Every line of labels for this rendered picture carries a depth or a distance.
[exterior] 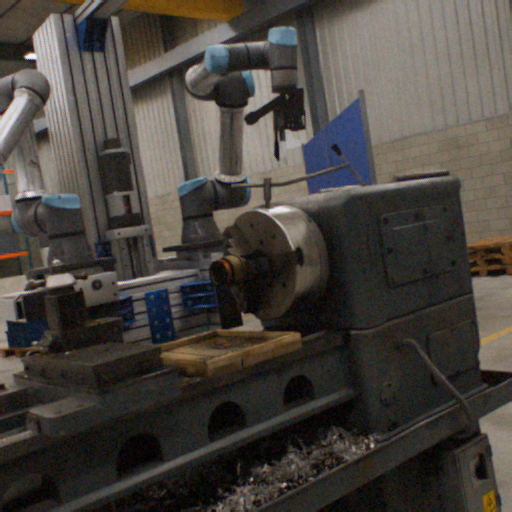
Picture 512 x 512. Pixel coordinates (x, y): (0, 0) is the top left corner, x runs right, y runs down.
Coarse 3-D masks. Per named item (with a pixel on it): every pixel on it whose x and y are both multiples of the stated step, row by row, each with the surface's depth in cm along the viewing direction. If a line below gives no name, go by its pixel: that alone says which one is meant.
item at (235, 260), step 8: (232, 256) 178; (216, 264) 175; (224, 264) 174; (232, 264) 175; (240, 264) 176; (216, 272) 179; (224, 272) 173; (232, 272) 175; (240, 272) 176; (216, 280) 178; (224, 280) 174; (232, 280) 176; (240, 280) 177
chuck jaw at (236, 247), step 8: (224, 232) 188; (232, 232) 186; (240, 232) 188; (224, 240) 188; (232, 240) 184; (240, 240) 186; (224, 248) 186; (232, 248) 182; (240, 248) 183; (248, 248) 185; (224, 256) 183; (240, 256) 182; (248, 256) 185; (256, 256) 188
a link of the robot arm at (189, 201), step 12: (192, 180) 238; (204, 180) 240; (180, 192) 240; (192, 192) 238; (204, 192) 239; (216, 192) 240; (180, 204) 241; (192, 204) 238; (204, 204) 239; (216, 204) 241
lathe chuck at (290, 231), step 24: (240, 216) 188; (264, 216) 180; (288, 216) 180; (264, 240) 181; (288, 240) 174; (312, 240) 178; (312, 264) 177; (264, 288) 184; (288, 288) 177; (312, 288) 179; (264, 312) 186; (288, 312) 181
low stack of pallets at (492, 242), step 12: (480, 240) 982; (492, 240) 949; (504, 240) 927; (468, 252) 946; (480, 252) 905; (492, 252) 913; (504, 252) 880; (480, 264) 907; (492, 264) 908; (504, 264) 889; (480, 276) 909
